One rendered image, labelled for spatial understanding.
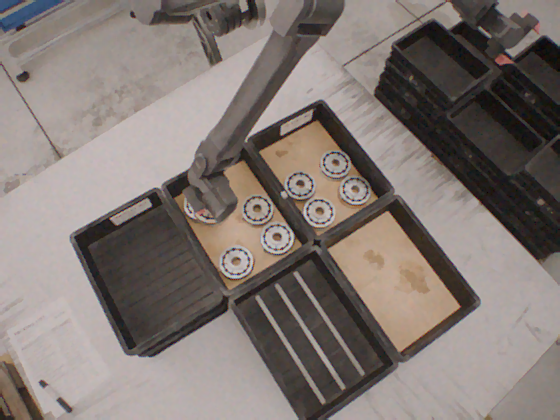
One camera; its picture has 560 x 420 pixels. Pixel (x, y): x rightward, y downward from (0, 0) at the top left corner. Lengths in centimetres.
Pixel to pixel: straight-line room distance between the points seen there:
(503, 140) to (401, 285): 118
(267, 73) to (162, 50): 218
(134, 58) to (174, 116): 124
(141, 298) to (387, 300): 73
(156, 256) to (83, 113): 156
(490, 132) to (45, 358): 211
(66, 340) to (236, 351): 55
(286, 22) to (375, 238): 85
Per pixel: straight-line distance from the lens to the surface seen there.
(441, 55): 231
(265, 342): 124
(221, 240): 129
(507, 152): 226
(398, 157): 163
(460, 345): 151
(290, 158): 140
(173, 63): 278
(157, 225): 135
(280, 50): 69
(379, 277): 131
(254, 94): 74
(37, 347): 154
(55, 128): 273
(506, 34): 119
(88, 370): 147
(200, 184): 91
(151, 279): 130
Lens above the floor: 206
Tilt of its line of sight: 69 degrees down
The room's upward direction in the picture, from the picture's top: 5 degrees clockwise
